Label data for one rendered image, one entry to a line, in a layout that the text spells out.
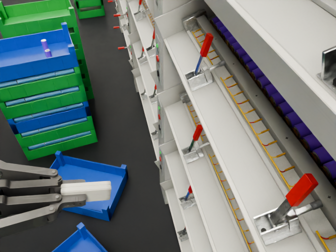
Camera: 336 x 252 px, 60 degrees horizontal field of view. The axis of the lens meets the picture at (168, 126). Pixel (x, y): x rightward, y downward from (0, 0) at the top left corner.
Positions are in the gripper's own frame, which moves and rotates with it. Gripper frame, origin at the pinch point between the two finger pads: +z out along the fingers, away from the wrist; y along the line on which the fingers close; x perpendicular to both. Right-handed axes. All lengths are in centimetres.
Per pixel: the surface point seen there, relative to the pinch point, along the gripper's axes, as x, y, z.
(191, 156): -6.1, -11.2, 21.9
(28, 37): -21, -86, -18
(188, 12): 16.8, -30.0, 20.7
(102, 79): -59, -117, 14
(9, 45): -24, -84, -25
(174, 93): -3.8, -30.0, 22.3
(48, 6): -21, -118, -13
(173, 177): -26.9, -21.2, 25.3
